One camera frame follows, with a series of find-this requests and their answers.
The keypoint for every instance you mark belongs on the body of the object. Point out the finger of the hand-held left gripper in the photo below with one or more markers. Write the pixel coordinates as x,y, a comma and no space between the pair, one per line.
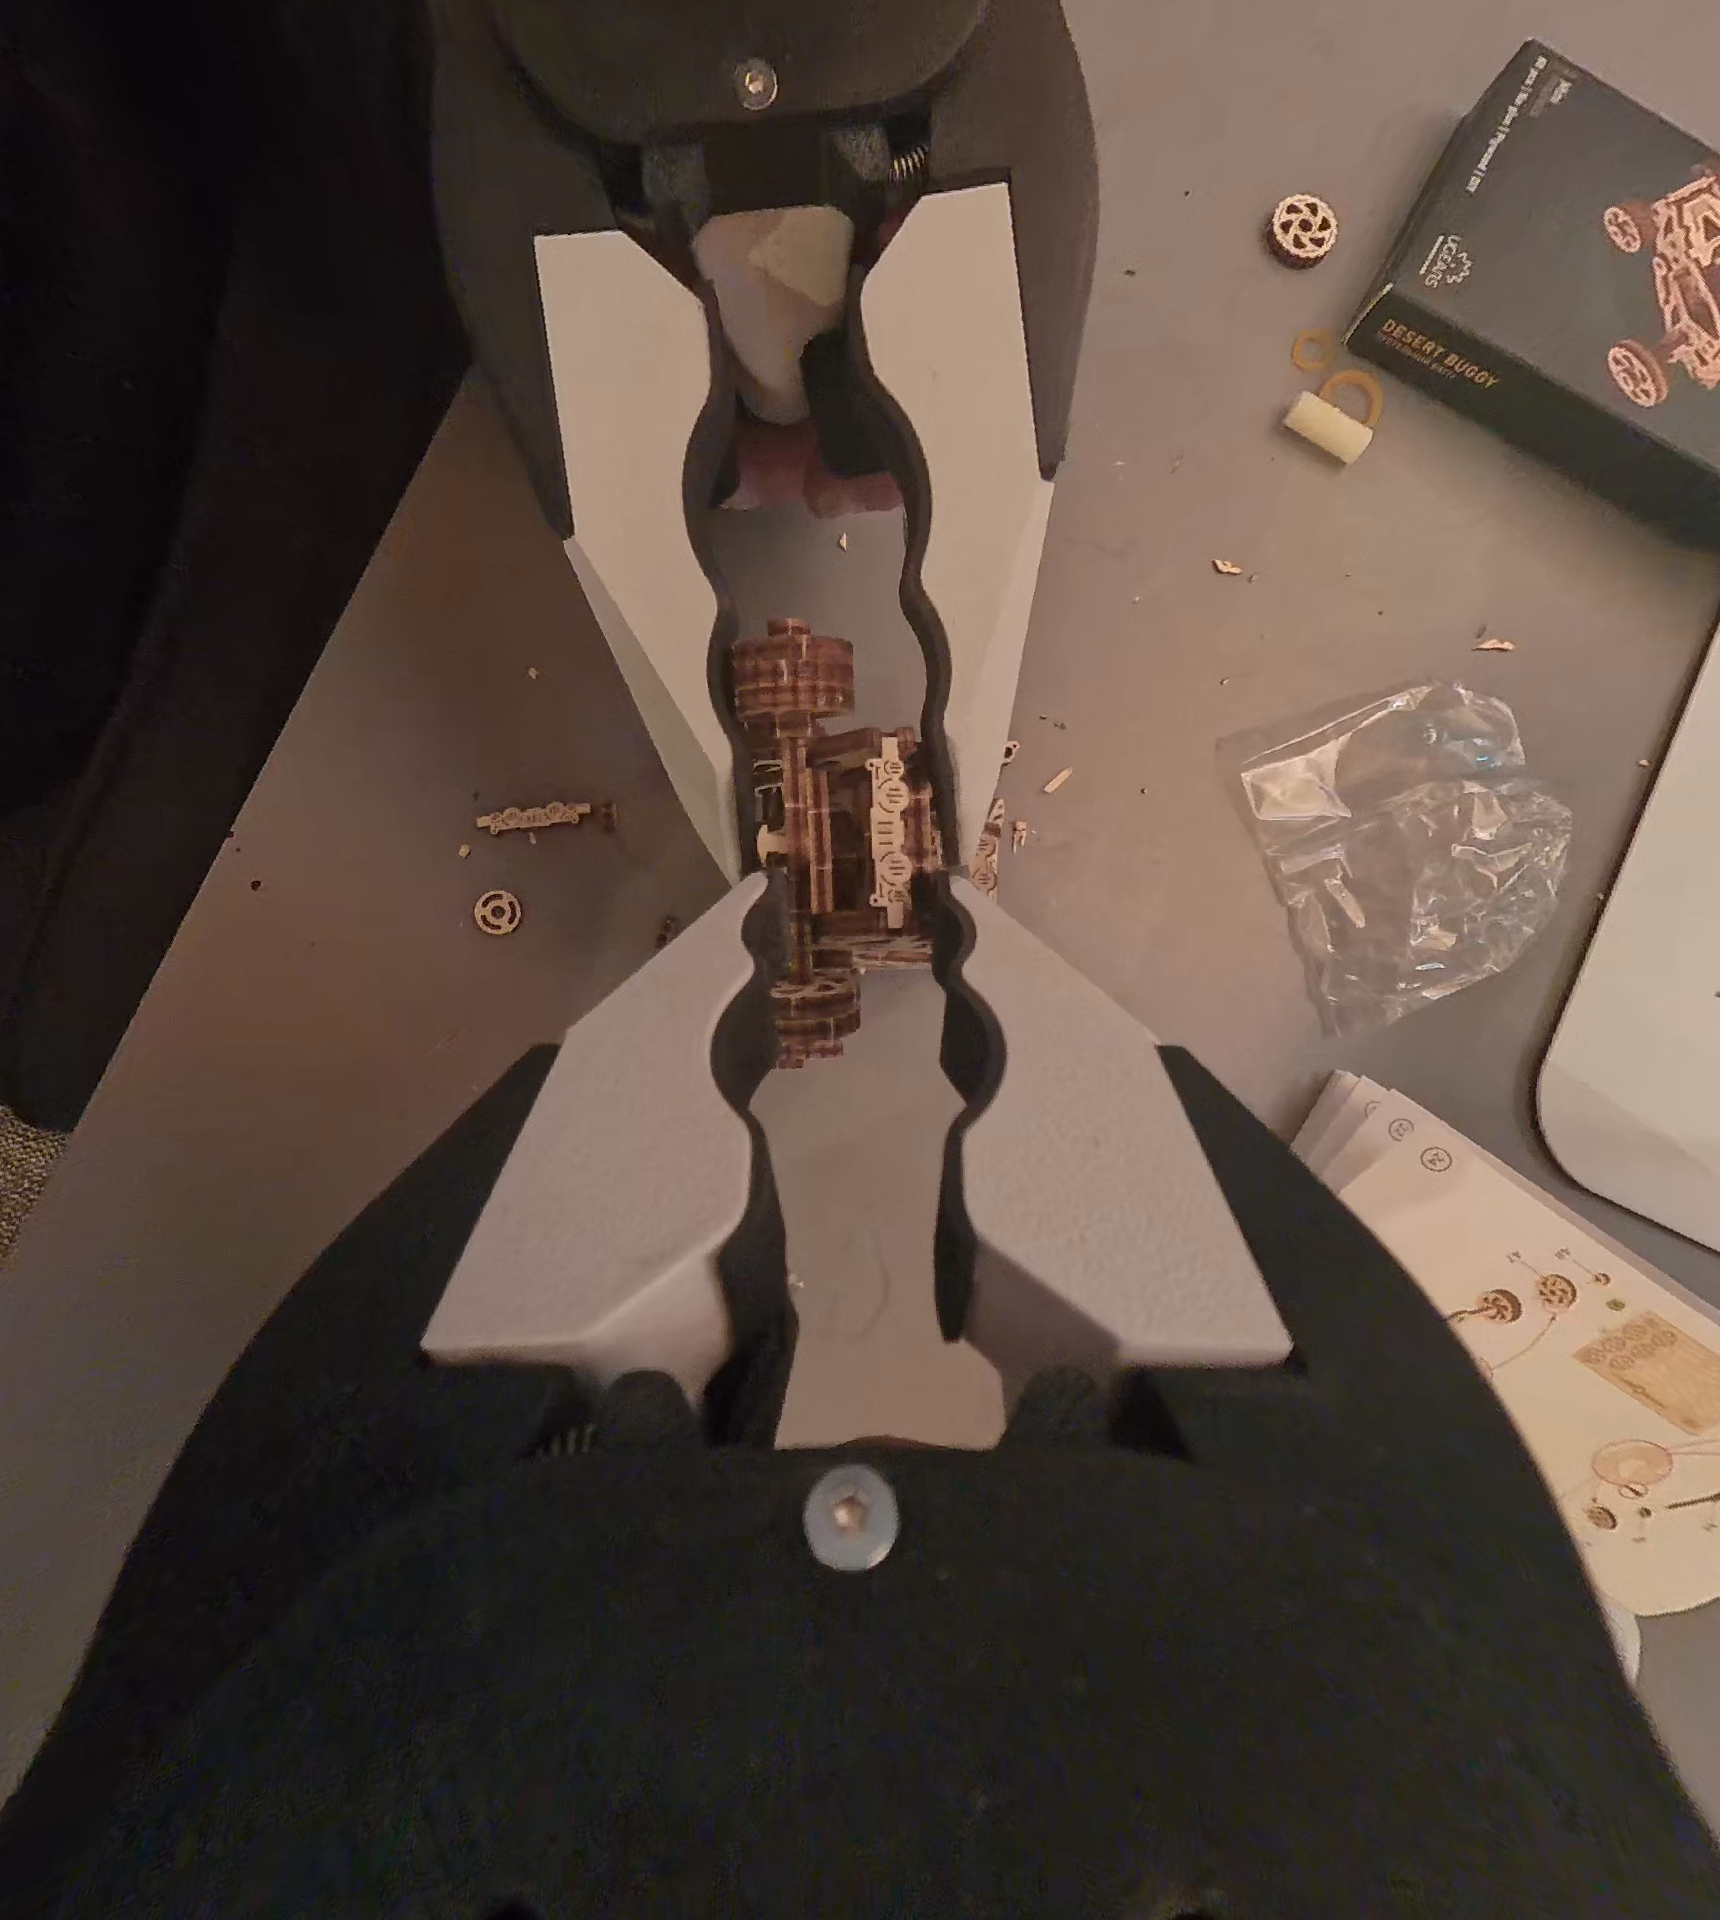
622,451
973,419

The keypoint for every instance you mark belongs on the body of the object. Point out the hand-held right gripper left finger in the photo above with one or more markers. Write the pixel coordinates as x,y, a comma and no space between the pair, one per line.
591,1201

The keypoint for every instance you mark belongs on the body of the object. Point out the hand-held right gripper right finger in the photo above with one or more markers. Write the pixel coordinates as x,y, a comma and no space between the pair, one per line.
1114,1201

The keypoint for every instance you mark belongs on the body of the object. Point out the pale wooden wheel disc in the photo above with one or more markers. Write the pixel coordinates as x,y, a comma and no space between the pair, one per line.
1304,232

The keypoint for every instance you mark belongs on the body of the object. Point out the clear plastic bag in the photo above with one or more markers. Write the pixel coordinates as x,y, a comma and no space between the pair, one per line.
1400,855

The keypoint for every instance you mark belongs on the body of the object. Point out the black model box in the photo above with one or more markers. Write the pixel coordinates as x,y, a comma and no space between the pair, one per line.
1550,300

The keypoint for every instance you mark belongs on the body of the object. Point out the person's left hand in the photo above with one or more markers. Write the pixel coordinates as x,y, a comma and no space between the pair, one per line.
800,473

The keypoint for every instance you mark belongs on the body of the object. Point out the small rubber band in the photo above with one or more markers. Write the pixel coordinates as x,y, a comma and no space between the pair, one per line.
1297,349

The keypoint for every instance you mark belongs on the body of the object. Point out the white wax cylinder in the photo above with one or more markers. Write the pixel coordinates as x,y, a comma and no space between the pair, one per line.
1327,427

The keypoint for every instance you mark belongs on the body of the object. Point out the toothed wooden bar piece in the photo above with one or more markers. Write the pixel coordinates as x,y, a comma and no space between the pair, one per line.
538,819

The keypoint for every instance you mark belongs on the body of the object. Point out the large rubber band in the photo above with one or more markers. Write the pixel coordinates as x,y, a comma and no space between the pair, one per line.
1377,396

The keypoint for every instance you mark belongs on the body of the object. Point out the instruction booklet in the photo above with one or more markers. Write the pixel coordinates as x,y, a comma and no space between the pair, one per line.
1550,1350

